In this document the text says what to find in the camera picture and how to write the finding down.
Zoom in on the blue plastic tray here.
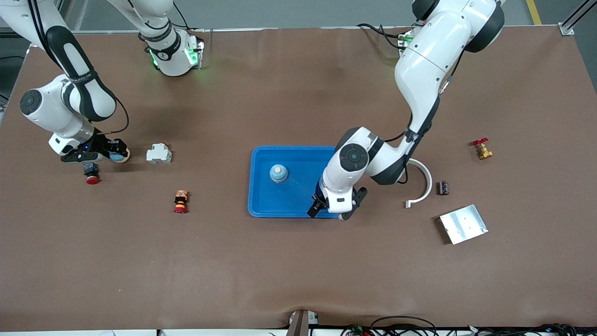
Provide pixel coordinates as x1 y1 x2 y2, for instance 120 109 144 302
248 146 346 219

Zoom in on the white circuit breaker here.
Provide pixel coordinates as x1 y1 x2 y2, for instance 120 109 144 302
146 142 173 164

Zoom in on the brown table cover mat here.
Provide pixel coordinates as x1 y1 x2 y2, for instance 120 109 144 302
0 26 597 332

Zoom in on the silver metal plate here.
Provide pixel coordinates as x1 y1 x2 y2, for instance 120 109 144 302
438 204 489 245

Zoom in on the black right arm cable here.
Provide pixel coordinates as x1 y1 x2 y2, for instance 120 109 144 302
95 96 130 136

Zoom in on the white curved plastic bracket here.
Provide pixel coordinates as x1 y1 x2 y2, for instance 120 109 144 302
405 159 433 209

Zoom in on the grey metal mounting bracket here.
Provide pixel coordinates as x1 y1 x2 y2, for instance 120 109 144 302
286 309 320 336

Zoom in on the black cable loop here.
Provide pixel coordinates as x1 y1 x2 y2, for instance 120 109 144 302
371 316 437 336

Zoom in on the brass valve red handle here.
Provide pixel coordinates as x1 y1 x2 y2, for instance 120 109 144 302
472 138 493 160

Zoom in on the black base power cable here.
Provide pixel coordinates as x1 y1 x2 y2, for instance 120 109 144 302
357 22 411 47

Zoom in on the black cable bundle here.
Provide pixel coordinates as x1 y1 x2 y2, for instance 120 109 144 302
466 323 579 336

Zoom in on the black frame strut with bracket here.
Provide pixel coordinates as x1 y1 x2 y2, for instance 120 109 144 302
560 0 593 37

